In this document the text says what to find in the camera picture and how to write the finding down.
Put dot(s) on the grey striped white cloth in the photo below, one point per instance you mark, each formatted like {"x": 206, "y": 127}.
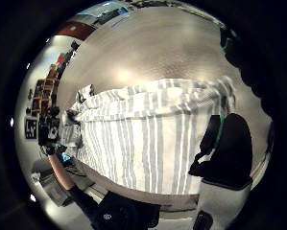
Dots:
{"x": 143, "y": 137}

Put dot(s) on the the person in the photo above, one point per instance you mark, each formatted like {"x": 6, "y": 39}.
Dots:
{"x": 117, "y": 212}

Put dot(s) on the grey box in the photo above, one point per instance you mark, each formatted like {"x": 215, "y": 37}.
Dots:
{"x": 52, "y": 188}

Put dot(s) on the white marker cube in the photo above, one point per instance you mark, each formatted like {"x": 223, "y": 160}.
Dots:
{"x": 49, "y": 126}

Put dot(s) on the black white patterned sign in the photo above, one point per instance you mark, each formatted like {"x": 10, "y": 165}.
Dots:
{"x": 31, "y": 128}

